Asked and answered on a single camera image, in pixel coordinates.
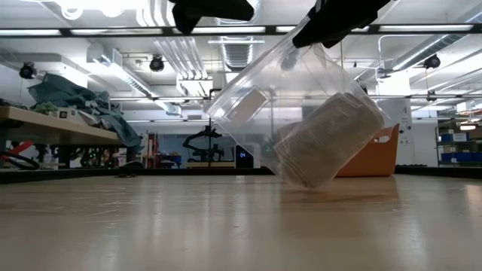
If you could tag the white box appliance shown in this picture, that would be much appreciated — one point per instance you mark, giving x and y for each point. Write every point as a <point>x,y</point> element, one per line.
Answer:
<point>244,156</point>

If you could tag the black background robot arm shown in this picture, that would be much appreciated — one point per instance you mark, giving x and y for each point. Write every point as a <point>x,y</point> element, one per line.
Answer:
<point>205,133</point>

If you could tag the red item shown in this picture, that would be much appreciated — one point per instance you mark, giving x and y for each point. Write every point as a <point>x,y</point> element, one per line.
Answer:
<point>20,147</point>

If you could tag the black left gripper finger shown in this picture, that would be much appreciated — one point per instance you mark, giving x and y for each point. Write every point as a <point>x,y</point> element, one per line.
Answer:
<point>186,22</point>

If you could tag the black overhead light bar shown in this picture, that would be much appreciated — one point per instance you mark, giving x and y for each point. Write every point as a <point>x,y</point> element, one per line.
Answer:
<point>414,28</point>

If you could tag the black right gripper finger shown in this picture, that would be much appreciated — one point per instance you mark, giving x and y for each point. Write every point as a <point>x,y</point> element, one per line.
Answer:
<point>316,34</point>

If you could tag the white cardboard box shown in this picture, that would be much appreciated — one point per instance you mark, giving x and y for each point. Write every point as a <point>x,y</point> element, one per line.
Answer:
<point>69,114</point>

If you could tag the red shelf rack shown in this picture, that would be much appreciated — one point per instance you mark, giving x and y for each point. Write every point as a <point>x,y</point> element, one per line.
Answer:
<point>152,150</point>

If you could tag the green leafy item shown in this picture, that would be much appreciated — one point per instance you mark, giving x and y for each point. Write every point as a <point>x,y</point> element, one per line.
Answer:
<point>45,108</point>

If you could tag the clear plastic zip bag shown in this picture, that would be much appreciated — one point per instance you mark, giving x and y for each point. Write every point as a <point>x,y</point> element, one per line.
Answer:
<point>263,86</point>

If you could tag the wooden top metal workbench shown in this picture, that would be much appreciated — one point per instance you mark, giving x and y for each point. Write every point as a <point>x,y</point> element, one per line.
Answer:
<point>56,130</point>

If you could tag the orange plastic bin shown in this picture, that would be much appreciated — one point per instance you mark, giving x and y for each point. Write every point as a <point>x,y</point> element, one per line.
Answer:
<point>376,162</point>

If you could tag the shelf with blue bins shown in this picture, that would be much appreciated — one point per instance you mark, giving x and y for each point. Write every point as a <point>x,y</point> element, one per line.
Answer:
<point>459,147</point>

